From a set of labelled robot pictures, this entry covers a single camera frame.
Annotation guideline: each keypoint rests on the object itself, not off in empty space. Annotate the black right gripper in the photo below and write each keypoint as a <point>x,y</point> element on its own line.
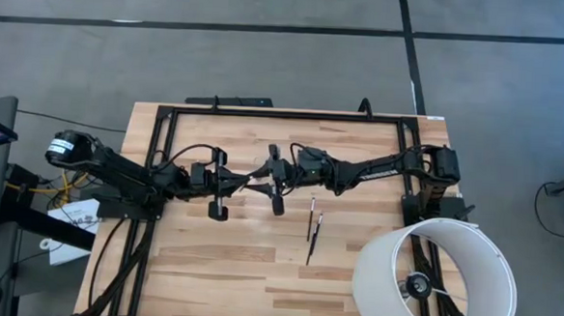
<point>277,177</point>

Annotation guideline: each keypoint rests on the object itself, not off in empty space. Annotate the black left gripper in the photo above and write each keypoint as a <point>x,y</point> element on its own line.
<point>218,188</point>

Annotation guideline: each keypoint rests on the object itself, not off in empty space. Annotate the black makeup brush silver ferrule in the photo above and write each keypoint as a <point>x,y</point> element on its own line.
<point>311,217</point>

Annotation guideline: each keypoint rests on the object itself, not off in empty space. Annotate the thin black makeup brush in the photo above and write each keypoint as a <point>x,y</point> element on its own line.
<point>314,237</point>

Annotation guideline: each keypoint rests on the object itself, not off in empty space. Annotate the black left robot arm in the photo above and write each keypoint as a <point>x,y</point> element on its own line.
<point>117,169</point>

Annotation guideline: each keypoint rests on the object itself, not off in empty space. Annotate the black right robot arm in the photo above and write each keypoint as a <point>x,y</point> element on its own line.
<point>373,172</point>

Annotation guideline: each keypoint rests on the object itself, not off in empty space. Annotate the black power strip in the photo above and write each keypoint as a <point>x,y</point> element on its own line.
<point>227,100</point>

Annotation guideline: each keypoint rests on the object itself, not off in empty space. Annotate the white round lamp shade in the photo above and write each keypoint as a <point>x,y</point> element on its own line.
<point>377,279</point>

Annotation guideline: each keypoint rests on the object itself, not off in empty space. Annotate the white printed paper sheet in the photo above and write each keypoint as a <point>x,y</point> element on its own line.
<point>73,212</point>

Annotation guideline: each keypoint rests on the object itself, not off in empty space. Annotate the black lamp socket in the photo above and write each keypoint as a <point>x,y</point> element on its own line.
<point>418,285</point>

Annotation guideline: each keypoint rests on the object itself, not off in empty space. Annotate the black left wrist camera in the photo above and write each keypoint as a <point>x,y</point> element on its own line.
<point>199,172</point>

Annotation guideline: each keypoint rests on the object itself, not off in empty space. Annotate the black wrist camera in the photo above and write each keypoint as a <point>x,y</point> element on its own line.
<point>313,159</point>
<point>199,172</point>

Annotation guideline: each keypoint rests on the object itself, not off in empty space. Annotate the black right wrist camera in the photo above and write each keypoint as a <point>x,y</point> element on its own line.
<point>313,159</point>

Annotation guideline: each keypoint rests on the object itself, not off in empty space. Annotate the black aluminium table frame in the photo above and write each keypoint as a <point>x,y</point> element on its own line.
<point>168,123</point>

